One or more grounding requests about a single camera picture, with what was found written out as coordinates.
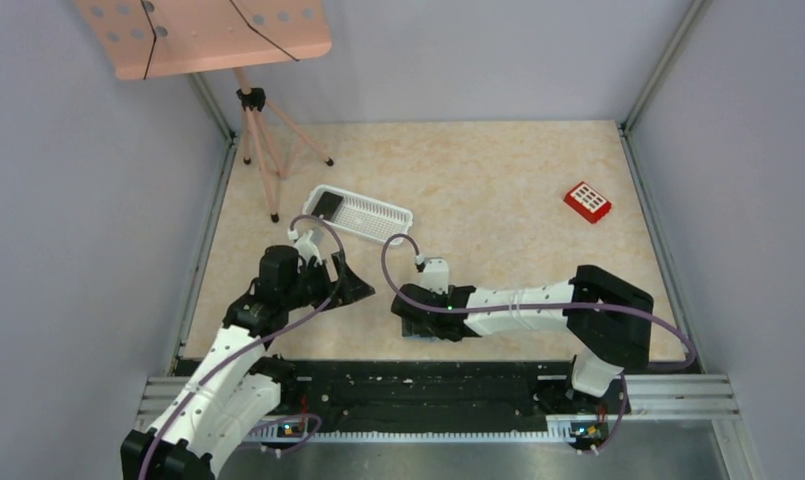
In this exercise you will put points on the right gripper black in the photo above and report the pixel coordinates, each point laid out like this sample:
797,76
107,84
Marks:
411,327

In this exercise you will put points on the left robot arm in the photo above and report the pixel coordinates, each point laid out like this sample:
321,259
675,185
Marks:
237,383

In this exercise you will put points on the black credit card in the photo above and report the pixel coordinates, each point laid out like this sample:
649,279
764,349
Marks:
327,206

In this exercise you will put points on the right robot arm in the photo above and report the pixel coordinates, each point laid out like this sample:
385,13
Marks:
608,315

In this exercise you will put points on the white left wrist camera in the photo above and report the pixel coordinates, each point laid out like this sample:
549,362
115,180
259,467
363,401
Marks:
307,245

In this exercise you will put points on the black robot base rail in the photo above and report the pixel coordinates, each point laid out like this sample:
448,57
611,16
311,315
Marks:
438,397

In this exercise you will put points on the red toy brick block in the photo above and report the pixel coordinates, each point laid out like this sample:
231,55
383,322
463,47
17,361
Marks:
586,201

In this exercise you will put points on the pink music stand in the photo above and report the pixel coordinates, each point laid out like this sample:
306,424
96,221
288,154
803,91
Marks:
160,38

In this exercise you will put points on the white plastic basket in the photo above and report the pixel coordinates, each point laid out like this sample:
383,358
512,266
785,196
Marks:
363,216

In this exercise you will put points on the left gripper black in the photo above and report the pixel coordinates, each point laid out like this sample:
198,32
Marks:
352,289

